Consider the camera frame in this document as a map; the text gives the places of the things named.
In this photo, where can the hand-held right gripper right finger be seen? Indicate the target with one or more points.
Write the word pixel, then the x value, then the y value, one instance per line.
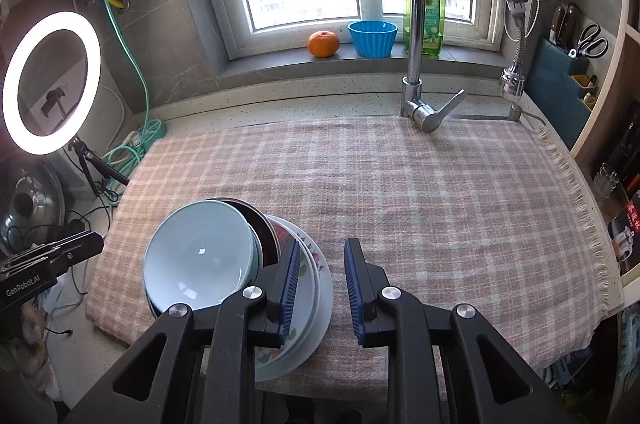
pixel 356 294

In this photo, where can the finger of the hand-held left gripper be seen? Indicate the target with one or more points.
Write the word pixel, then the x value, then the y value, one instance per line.
pixel 75 251

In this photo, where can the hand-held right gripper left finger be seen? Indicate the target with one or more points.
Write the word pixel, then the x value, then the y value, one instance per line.
pixel 290 289

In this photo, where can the plate with small pink blossoms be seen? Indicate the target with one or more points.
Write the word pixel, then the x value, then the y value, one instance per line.
pixel 319 269

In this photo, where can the stainless steel bowl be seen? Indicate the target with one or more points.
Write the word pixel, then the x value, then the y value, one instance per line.
pixel 265 239

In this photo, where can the light blue bowl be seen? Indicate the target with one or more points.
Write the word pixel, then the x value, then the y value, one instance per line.
pixel 200 249

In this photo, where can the person's left hand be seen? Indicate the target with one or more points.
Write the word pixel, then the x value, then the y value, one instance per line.
pixel 32 324

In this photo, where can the steel pot lid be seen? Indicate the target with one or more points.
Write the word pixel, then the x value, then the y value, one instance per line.
pixel 42 189

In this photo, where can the beige plaid cloth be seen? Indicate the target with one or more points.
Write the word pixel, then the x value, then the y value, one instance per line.
pixel 400 184

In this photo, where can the black phone holder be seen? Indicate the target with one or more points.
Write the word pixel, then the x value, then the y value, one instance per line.
pixel 50 101

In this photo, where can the steel sink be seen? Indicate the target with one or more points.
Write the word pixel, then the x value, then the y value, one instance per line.
pixel 480 117

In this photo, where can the chrome sink fitting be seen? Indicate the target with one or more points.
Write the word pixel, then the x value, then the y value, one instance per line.
pixel 515 111

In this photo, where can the orange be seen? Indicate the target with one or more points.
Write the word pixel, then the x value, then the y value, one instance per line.
pixel 323 44

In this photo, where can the chrome faucet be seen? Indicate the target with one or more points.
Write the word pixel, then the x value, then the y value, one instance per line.
pixel 412 53

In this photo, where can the blue ribbed cup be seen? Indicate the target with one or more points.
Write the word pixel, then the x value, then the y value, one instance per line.
pixel 372 41

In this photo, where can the clear drinking glass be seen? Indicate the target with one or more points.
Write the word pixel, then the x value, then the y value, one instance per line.
pixel 606 181

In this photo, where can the dark printed box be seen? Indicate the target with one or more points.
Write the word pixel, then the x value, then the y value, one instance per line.
pixel 625 239

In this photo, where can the dark teal utensil holder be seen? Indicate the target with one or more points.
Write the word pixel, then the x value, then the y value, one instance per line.
pixel 555 93

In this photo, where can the green dish soap bottle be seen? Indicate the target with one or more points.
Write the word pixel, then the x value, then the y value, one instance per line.
pixel 432 18

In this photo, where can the black box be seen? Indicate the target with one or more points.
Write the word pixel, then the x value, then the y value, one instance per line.
pixel 632 143

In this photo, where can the wooden shelf unit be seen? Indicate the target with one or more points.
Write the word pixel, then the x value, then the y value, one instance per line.
pixel 607 103

